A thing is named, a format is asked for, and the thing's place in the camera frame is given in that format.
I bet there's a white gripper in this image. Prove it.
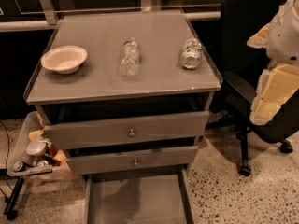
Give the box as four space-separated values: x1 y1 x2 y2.
247 0 299 126

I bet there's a clear plastic water bottle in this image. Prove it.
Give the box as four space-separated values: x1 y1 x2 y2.
119 37 140 77

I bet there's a top grey drawer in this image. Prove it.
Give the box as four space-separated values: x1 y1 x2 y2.
45 111 209 149

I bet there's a grey drawer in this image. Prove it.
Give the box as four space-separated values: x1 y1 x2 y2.
66 146 198 175
82 165 196 224
45 111 209 149

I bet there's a grey drawer cabinet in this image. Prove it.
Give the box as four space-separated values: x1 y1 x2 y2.
23 10 224 224

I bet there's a bottom grey drawer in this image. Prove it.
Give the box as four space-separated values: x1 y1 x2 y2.
82 165 196 224

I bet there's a middle grey drawer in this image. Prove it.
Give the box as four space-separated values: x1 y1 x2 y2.
66 146 198 175

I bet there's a black office chair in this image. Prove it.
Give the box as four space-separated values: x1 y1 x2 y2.
210 0 299 176

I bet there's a white paper bowl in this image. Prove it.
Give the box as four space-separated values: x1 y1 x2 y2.
41 46 87 75

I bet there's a metal railing bar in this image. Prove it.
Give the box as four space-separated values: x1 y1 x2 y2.
0 10 221 33

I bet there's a small soda can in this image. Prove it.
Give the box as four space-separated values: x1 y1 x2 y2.
13 161 26 172

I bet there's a black stand leg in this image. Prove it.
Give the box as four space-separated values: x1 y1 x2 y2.
4 177 24 221

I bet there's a metal bracket post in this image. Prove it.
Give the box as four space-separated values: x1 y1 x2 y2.
39 0 58 25

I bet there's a black cable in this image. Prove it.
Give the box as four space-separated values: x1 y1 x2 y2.
0 120 11 203

